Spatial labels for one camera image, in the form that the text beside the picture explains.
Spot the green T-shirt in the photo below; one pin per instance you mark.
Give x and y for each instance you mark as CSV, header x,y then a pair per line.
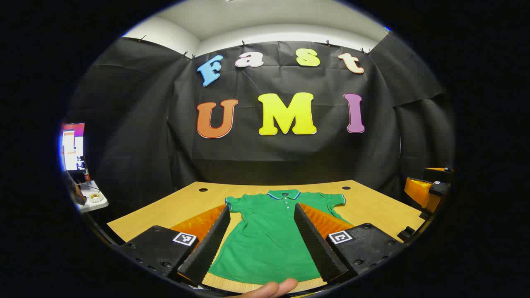
x,y
269,236

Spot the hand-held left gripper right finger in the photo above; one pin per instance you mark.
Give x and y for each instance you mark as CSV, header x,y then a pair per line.
x,y
316,244

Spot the black table bracket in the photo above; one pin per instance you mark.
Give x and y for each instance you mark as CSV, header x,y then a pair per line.
x,y
406,234

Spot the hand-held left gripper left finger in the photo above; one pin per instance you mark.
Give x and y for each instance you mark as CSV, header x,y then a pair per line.
x,y
207,244

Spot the black backdrop cloth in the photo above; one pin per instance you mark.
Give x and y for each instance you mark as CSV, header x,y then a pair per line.
x,y
269,153

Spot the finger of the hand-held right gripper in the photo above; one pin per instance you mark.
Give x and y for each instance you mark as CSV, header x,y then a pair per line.
x,y
439,174
420,192

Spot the white tape roll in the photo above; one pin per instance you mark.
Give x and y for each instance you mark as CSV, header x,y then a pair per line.
x,y
96,198

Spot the red bottle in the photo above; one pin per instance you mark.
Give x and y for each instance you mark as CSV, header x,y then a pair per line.
x,y
87,176

